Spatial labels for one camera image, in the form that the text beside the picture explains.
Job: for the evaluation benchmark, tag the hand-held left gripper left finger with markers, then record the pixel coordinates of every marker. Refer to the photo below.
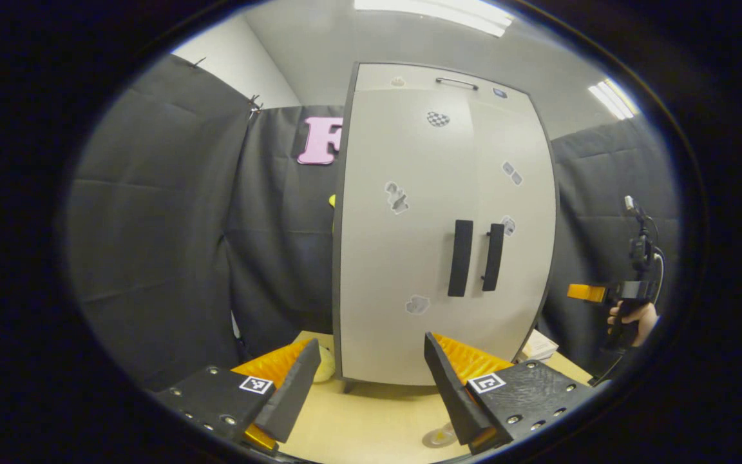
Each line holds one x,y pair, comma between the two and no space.
290,393

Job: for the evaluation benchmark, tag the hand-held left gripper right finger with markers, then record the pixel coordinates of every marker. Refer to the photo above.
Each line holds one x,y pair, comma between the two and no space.
455,399

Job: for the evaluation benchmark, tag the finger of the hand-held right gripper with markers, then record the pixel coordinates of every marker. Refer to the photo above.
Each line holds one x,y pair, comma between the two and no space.
587,292

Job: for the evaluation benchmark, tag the round clear coaster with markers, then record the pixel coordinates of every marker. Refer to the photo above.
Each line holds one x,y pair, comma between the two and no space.
429,441

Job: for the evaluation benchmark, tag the grey cabinet door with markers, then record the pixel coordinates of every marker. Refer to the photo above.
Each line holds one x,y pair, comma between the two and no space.
397,258
519,193

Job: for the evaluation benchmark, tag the grey and black cabinet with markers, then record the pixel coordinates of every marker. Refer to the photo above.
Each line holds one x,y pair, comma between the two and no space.
345,193

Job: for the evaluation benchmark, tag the grey cabinet drawer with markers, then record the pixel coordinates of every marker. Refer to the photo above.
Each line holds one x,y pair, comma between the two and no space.
409,76

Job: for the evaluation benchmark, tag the pale yellow round object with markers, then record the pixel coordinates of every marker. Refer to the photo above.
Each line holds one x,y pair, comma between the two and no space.
326,364

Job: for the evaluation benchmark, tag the small twin ceiling light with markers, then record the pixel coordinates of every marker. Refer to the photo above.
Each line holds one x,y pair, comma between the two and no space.
612,98

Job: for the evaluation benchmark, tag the black backdrop cloth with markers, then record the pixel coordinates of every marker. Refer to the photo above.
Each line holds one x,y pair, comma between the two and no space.
152,225

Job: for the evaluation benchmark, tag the large ceiling light panel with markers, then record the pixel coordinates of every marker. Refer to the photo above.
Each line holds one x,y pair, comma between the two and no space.
435,13

